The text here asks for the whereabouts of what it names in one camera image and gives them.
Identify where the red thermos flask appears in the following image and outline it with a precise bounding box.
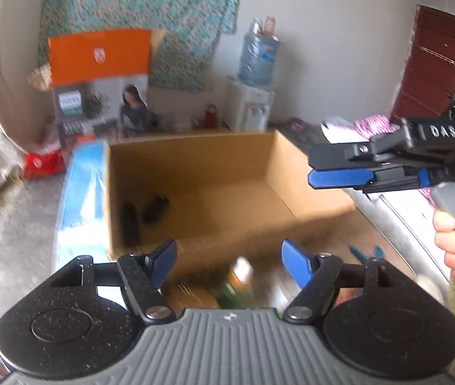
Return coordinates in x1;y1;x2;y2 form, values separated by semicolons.
204;104;219;130

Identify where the cardboard box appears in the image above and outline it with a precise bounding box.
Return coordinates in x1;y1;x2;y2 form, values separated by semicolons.
105;128;357;262

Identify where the blue plastic tool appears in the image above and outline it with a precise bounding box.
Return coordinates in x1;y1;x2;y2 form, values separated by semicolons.
347;244;389;261

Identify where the dark red door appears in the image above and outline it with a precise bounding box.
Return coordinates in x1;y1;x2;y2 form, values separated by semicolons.
389;3;455;126

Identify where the black oblong object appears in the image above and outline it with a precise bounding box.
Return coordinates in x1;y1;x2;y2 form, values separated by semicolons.
142;194;171;224
120;202;142;246

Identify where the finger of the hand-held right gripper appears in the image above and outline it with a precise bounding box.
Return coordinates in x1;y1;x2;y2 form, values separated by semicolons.
308;141;374;170
308;168;377;189

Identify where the white cloth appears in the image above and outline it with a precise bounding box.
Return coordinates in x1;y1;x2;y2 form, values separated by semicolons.
321;115;357;142

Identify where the blue water jug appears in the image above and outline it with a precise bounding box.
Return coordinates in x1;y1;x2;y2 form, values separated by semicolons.
236;31;281;88

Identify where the dark patterned cloth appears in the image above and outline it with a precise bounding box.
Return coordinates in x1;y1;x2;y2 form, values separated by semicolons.
275;117;334;157

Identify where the plastic bag on jug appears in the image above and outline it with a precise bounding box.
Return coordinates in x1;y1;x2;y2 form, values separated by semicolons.
250;15;281;38

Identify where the orange appliance carton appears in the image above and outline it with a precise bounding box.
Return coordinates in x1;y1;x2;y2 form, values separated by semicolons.
47;29;167;162

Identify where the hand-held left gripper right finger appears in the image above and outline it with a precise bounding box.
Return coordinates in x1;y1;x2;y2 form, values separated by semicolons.
281;239;413;324

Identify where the red plastic bag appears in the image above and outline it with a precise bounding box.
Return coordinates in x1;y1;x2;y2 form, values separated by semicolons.
22;149;67;180

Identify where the clear plastic bag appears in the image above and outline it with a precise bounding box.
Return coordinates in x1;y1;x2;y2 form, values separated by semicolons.
150;109;194;132

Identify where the pink shiny cloth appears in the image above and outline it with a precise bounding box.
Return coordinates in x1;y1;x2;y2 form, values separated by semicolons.
353;113;399;138

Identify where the white water dispenser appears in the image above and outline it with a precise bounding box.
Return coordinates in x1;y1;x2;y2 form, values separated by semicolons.
225;77;276;133

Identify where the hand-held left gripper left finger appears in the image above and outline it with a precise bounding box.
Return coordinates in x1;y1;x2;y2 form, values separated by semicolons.
51;238;179;325

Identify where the teal floral cloth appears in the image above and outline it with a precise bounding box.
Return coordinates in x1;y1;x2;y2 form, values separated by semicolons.
38;0;245;94

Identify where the crumpled brown paper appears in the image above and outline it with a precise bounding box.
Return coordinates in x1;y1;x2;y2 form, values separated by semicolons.
26;63;54;90

